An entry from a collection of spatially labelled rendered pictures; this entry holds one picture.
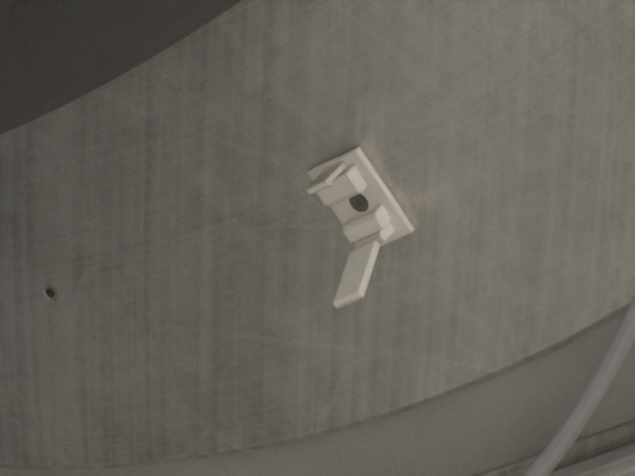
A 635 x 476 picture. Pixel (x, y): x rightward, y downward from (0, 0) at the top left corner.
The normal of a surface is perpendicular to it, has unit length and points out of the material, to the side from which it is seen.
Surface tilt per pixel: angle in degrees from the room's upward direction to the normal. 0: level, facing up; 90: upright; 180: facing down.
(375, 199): 90
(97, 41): 90
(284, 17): 90
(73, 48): 90
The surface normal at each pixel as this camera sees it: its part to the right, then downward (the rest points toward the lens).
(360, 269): -0.69, -0.58
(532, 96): -0.47, 0.50
